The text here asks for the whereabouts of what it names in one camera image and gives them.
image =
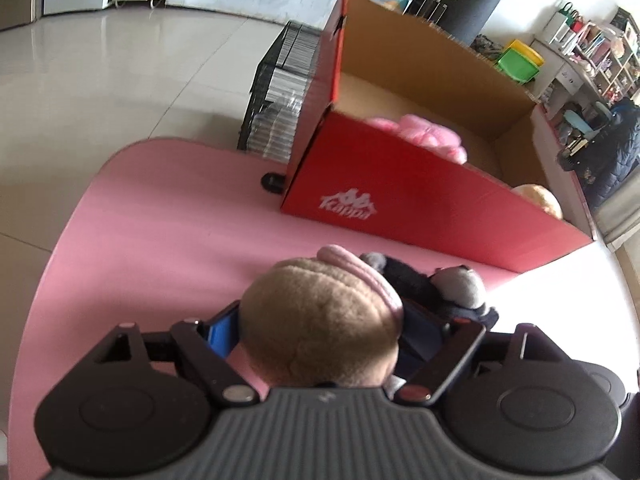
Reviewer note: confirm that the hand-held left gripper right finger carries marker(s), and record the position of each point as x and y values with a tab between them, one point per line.
450	355

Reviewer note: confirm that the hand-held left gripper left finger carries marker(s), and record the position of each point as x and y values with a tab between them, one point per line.
222	334

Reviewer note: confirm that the black grey plush toy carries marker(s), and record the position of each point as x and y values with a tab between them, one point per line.
410	280

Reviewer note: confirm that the tan plush toy pink ear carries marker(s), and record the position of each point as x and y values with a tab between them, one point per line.
310	320

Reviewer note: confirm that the red cardboard box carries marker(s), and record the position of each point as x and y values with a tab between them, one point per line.
400	195

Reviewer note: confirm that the shelf unit with items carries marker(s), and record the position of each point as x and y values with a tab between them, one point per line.
617	50

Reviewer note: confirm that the black round knob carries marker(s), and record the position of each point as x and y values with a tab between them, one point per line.
272	182

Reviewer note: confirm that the person in dark jacket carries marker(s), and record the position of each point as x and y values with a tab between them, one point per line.
617	150

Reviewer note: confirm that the teal desk chair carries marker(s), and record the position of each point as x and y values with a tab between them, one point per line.
582	120

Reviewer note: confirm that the green plastic chair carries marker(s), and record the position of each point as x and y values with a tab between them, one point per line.
517	65

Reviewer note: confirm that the wooden desk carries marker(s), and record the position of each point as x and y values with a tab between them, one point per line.
570	72

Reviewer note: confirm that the grey patterned cloth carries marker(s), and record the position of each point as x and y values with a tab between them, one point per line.
487	47

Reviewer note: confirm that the green and yellow kid chairs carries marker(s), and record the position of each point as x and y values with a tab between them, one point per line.
525	47

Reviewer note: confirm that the black tall planter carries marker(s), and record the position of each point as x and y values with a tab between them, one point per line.
425	5

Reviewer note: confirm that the row of paper bags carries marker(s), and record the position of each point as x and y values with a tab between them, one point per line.
565	20

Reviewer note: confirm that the grey rolled mat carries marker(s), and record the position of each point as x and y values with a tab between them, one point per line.
475	0

